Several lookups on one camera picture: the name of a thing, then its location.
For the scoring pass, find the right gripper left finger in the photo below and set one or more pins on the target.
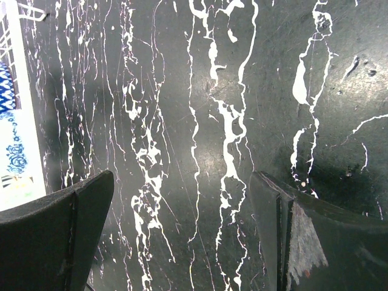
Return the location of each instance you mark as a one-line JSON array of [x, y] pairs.
[[49, 243]]

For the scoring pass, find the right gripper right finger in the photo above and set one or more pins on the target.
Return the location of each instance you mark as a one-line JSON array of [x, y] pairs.
[[310, 244]]

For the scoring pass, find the white floral bowl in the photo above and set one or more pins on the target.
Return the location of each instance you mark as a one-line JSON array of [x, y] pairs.
[[16, 190]]

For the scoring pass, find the blue patterned bowl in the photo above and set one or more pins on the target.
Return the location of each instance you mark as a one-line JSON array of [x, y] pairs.
[[14, 148]]

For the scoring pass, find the red patterned bowl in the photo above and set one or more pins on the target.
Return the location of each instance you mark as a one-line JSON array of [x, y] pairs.
[[7, 93]]

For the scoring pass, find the white wire dish rack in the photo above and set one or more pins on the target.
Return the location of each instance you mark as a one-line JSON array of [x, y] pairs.
[[13, 55]]

